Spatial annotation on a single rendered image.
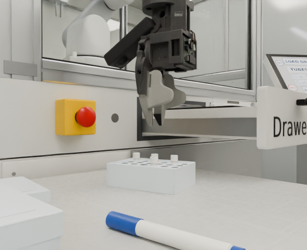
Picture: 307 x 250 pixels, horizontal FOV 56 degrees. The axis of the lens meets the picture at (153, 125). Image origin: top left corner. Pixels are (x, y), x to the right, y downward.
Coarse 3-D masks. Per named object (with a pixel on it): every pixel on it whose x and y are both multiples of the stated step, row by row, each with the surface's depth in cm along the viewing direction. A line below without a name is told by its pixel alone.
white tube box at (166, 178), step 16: (128, 160) 53; (144, 160) 53; (160, 160) 52; (112, 176) 47; (128, 176) 45; (144, 176) 44; (160, 176) 43; (176, 176) 42; (192, 176) 48; (160, 192) 43; (176, 192) 42
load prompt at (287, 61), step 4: (284, 60) 139; (288, 60) 139; (292, 60) 139; (296, 60) 140; (300, 60) 140; (304, 60) 140; (288, 64) 137; (292, 64) 137; (296, 64) 137; (300, 64) 138; (304, 64) 138
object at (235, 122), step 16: (176, 112) 67; (192, 112) 63; (208, 112) 60; (224, 112) 57; (240, 112) 55; (256, 112) 52; (144, 128) 74; (160, 128) 70; (176, 128) 66; (192, 128) 63; (208, 128) 60; (224, 128) 57; (240, 128) 55; (256, 128) 52
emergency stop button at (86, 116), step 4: (84, 108) 55; (88, 108) 56; (80, 112) 55; (84, 112) 55; (88, 112) 56; (92, 112) 56; (76, 116) 55; (80, 116) 55; (84, 116) 55; (88, 116) 55; (92, 116) 56; (80, 120) 55; (84, 120) 55; (88, 120) 56; (92, 120) 56; (80, 124) 55; (84, 124) 55; (88, 124) 56; (92, 124) 56
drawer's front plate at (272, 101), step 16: (272, 96) 51; (288, 96) 56; (304, 96) 61; (272, 112) 51; (288, 112) 56; (304, 112) 62; (272, 128) 51; (304, 128) 62; (272, 144) 51; (288, 144) 56
